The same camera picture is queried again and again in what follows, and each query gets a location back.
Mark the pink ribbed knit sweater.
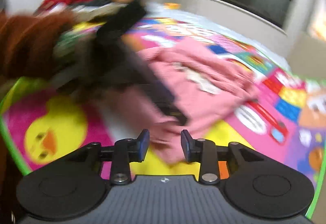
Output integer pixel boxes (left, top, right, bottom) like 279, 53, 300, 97
107, 38, 259, 164

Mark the pile of red and dark clothes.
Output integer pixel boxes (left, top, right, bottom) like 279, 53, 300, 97
34, 0, 132, 26

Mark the small yellow toy block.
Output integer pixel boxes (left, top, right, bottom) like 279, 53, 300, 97
164, 2, 181, 10

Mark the person's brown furry sleeve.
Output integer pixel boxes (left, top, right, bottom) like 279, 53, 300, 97
1, 11, 76, 79

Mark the white quilted bed sheet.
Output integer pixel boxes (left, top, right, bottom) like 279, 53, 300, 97
147, 2, 291, 71

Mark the colourful cartoon patchwork blanket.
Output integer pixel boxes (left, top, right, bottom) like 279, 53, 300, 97
0, 13, 326, 219

